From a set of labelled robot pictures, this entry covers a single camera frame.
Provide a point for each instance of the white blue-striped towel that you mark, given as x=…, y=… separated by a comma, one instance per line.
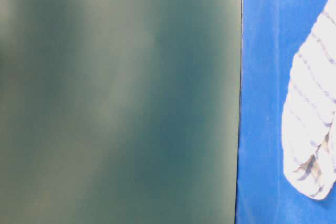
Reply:
x=308, y=117

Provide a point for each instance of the blurred grey-green panel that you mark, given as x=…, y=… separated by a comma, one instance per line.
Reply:
x=119, y=111

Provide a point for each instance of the blue table cloth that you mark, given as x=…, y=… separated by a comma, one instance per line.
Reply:
x=273, y=30

